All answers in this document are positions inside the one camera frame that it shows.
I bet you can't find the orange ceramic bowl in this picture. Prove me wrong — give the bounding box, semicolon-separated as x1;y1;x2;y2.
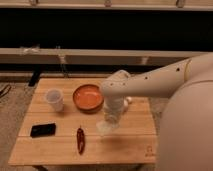
73;84;104;113

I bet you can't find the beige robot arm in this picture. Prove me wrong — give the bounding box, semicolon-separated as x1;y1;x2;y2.
100;53;213;171

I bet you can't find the black cable on floor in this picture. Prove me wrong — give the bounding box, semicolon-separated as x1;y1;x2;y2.
0;83;12;98

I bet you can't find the wooden table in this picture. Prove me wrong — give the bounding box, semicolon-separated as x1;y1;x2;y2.
9;78;156;166

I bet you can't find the red chili pepper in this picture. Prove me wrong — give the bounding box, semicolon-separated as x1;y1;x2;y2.
77;127;85;155

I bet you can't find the black smartphone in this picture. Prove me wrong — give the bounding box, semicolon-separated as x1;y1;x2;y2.
30;123;56;138

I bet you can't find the white plastic bottle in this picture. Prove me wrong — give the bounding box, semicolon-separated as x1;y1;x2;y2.
124;97;132;108

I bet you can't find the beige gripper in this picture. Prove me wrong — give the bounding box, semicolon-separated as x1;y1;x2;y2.
103;104;124;129

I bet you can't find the translucent plastic cup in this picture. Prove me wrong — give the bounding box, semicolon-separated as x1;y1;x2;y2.
44;89;63;112

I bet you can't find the white rectangular sponge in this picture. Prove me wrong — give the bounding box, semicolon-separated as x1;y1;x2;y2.
96;121;116;136

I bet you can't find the long metal rail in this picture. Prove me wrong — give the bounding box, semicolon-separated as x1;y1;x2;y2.
0;47;203;65

